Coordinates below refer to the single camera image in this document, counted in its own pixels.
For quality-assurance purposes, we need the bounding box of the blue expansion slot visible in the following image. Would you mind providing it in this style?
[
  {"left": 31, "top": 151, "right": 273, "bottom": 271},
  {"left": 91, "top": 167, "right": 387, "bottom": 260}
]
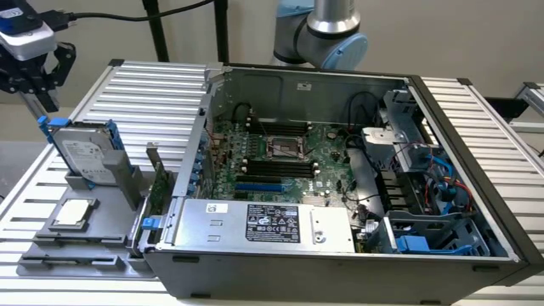
[{"left": 233, "top": 183, "right": 285, "bottom": 194}]

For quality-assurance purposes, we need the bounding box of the black expansion slot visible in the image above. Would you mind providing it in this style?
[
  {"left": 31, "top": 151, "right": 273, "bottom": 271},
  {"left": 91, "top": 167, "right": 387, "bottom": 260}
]
[{"left": 235, "top": 175, "right": 282, "bottom": 185}]

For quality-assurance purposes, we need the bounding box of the green graphics card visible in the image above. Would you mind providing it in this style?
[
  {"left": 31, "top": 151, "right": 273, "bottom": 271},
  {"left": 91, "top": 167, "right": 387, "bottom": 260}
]
[{"left": 142, "top": 141, "right": 175, "bottom": 221}]

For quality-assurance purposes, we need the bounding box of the red wire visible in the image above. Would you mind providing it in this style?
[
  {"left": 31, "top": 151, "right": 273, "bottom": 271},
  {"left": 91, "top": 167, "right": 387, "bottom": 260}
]
[{"left": 449, "top": 177, "right": 475, "bottom": 212}]

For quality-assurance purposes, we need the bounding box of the green motherboard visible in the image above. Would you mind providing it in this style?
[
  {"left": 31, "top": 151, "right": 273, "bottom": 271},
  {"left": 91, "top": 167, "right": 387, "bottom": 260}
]
[{"left": 202, "top": 118, "right": 383, "bottom": 226}]

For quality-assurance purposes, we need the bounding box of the grey disk bay blue carrier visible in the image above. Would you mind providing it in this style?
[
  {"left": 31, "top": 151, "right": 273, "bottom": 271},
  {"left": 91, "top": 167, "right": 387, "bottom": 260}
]
[{"left": 371, "top": 209, "right": 490, "bottom": 256}]

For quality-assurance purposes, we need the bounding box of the silver power supply unit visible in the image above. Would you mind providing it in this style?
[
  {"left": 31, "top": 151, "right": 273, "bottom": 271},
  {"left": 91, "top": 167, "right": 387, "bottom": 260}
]
[{"left": 155, "top": 198, "right": 357, "bottom": 255}]

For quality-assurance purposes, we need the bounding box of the blue wire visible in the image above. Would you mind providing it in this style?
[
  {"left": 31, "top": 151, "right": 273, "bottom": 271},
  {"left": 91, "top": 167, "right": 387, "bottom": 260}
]
[{"left": 421, "top": 149, "right": 458, "bottom": 205}]

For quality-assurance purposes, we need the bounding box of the dark RAM stick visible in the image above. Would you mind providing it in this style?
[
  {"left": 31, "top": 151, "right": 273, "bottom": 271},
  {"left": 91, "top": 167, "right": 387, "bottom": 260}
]
[
  {"left": 17, "top": 256, "right": 118, "bottom": 266},
  {"left": 34, "top": 235, "right": 126, "bottom": 244}
]

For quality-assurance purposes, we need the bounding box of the silver chipset heatsink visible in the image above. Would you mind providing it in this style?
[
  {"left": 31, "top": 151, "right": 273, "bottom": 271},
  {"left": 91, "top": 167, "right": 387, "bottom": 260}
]
[{"left": 301, "top": 194, "right": 329, "bottom": 208}]

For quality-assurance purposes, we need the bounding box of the black stand pole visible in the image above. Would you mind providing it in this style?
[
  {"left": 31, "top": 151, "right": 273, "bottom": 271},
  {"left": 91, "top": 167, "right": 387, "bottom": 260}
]
[
  {"left": 211, "top": 0, "right": 230, "bottom": 64},
  {"left": 145, "top": 0, "right": 171, "bottom": 63}
]

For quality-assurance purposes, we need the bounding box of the grey parts rack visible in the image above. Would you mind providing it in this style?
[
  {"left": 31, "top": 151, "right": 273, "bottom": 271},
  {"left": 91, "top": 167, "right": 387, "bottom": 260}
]
[{"left": 14, "top": 149, "right": 155, "bottom": 279}]

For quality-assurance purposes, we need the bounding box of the black camera cable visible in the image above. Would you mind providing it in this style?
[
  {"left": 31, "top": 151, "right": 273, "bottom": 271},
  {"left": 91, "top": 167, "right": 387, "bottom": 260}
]
[{"left": 37, "top": 0, "right": 214, "bottom": 32}]

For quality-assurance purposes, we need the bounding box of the black fan shroud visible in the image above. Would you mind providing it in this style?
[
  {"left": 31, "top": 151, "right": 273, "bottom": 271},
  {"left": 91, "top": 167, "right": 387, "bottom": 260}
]
[{"left": 374, "top": 168, "right": 429, "bottom": 215}]

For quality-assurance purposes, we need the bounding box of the blue black camera mount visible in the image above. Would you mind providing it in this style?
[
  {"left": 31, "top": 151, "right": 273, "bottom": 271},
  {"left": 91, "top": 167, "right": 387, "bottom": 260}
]
[{"left": 0, "top": 0, "right": 45, "bottom": 34}]

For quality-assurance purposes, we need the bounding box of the grey metal disk bay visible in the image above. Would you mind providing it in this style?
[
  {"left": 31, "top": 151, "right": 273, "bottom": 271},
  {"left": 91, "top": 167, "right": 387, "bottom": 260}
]
[{"left": 359, "top": 88, "right": 443, "bottom": 173}]

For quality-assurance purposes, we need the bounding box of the silver CPU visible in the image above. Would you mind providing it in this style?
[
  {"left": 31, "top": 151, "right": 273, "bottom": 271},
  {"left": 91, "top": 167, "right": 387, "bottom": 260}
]
[{"left": 53, "top": 200, "right": 97, "bottom": 224}]

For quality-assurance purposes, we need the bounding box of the long black wire loop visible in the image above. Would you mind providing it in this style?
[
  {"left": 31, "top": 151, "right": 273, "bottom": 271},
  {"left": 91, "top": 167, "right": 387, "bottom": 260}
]
[{"left": 345, "top": 91, "right": 379, "bottom": 129}]

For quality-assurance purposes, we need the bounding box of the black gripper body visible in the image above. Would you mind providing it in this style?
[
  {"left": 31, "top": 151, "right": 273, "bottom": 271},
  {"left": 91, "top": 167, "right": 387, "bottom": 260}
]
[{"left": 0, "top": 47, "right": 61, "bottom": 96}]

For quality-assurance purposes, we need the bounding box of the short black wire loop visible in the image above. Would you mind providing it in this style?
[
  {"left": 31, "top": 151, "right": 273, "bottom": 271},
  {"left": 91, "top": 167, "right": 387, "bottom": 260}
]
[{"left": 230, "top": 102, "right": 251, "bottom": 124}]

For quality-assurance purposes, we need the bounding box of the hard disk in blue carrier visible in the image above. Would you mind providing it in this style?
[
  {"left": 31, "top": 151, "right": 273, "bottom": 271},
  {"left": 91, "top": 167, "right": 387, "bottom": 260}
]
[{"left": 35, "top": 117, "right": 125, "bottom": 191}]

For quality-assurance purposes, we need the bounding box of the black open PC case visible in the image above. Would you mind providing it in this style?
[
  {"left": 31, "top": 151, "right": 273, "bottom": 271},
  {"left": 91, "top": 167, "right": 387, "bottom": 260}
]
[{"left": 141, "top": 62, "right": 530, "bottom": 301}]

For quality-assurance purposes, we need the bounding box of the CPU socket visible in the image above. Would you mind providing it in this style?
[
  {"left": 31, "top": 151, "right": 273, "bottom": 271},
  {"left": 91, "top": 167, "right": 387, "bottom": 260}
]
[{"left": 263, "top": 135, "right": 310, "bottom": 161}]

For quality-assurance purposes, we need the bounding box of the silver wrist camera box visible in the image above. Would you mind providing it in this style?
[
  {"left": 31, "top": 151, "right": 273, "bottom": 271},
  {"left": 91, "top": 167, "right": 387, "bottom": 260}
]
[{"left": 0, "top": 27, "right": 57, "bottom": 62}]

